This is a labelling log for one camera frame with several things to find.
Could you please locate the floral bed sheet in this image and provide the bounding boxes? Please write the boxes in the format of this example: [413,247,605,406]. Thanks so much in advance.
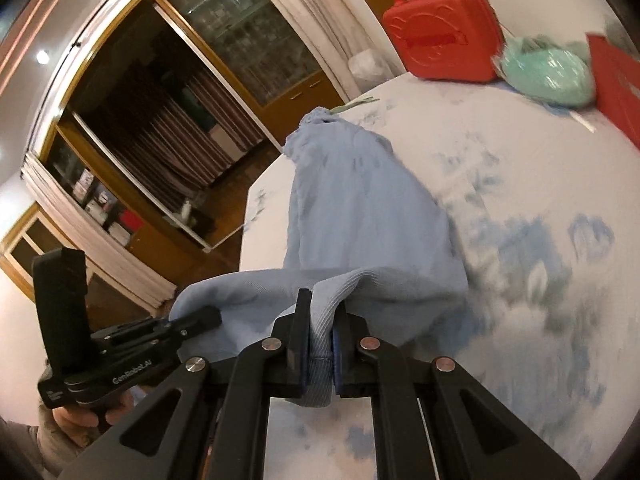
[239,7,640,480]

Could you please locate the white plastic bag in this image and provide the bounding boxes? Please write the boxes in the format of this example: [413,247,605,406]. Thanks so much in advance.
[348,49,392,94]

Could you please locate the white pleated curtain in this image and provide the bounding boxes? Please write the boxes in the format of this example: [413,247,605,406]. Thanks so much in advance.
[20,152,177,312]
[235,0,401,101]

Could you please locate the white thin strip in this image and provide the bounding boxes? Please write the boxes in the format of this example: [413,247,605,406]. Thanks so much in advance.
[570,112,598,134]

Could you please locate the thin green strip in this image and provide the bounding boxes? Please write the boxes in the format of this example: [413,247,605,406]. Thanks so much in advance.
[331,96,382,114]

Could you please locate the red paper bag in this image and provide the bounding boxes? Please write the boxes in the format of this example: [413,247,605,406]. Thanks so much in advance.
[585,32,640,151]

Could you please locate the brown striped curtain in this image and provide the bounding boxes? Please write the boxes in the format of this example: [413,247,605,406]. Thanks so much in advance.
[142,67,267,192]

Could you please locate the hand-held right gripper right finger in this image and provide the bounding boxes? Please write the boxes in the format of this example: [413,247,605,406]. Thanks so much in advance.
[331,302,583,480]

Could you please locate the glass door wooden cabinet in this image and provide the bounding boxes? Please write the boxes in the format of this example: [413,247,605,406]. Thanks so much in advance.
[152,0,347,150]

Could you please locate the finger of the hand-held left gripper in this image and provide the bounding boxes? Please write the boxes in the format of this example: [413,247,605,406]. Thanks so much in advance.
[166,307,224,334]

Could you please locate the light blue garment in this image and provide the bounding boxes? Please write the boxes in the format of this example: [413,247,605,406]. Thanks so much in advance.
[167,106,471,408]

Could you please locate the red hard carry case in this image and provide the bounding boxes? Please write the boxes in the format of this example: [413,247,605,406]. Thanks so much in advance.
[382,0,506,82]

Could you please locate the person's left hand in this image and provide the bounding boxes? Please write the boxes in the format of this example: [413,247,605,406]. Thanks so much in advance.
[50,389,137,450]

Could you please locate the wooden panel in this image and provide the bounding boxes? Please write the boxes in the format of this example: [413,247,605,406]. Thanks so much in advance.
[320,0,431,76]

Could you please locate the person's left forearm grey sleeve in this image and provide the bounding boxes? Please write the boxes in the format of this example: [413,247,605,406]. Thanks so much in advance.
[0,407,68,480]

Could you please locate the mint knit bundle in plastic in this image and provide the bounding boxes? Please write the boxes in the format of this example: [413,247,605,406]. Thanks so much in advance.
[492,35,598,108]

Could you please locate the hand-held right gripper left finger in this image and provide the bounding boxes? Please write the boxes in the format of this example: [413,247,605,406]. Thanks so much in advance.
[57,287,313,480]

